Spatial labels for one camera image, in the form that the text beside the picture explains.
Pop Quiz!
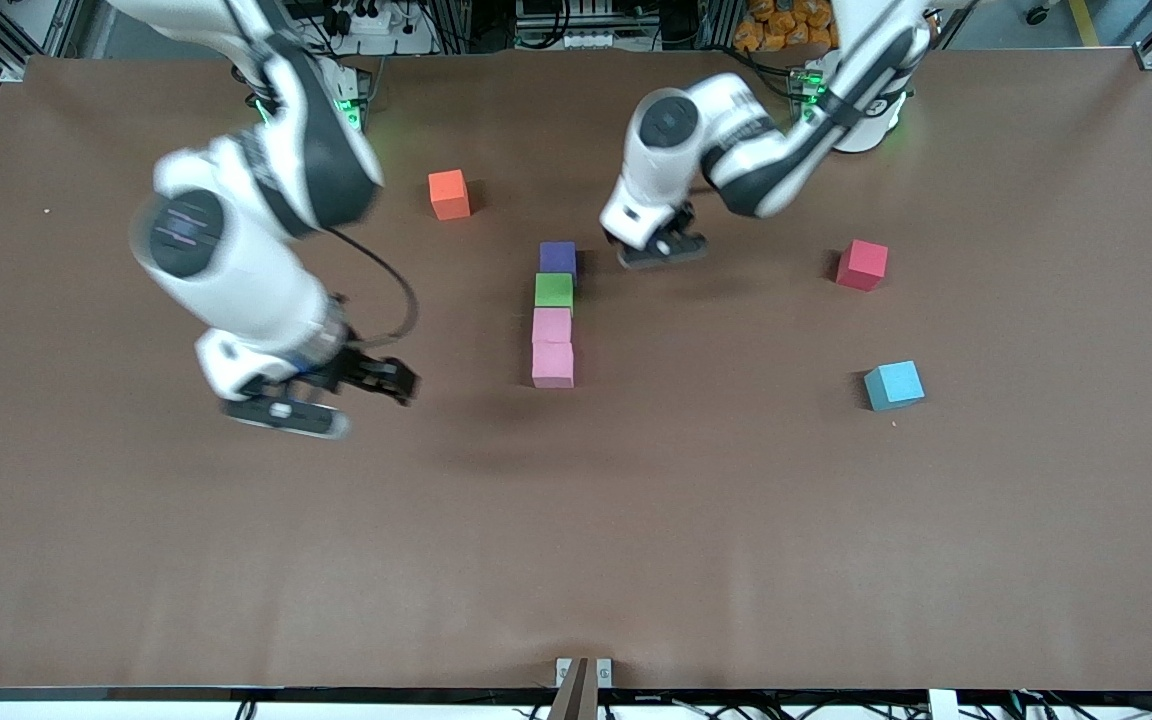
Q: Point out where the red foam block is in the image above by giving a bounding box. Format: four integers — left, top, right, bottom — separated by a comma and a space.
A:
836, 239, 890, 293

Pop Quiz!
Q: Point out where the orange foam block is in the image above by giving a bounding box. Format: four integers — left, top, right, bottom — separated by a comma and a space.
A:
428, 169, 472, 222

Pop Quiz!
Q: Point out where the pile of orange objects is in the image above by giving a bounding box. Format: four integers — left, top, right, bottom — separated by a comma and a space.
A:
733, 0, 837, 53

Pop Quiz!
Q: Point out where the black electronics unit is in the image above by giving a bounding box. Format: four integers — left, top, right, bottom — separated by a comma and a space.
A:
514, 0, 659, 51

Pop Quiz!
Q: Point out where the light blue foam block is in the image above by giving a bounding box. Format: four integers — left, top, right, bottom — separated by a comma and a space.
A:
863, 360, 927, 412

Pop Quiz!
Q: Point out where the white power strip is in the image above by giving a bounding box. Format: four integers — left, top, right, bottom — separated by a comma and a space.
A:
321, 0, 437, 57

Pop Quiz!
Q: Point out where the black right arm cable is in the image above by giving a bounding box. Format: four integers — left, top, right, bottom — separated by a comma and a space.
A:
226, 0, 420, 347

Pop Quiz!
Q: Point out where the silver table edge bracket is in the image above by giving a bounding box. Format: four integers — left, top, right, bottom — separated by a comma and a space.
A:
555, 657, 614, 689

